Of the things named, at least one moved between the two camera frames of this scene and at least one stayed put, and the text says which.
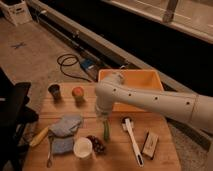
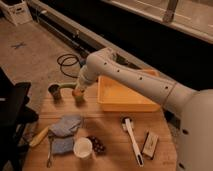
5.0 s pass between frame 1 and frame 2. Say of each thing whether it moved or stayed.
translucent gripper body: moved
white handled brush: stayed
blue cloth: stayed
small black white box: stayed
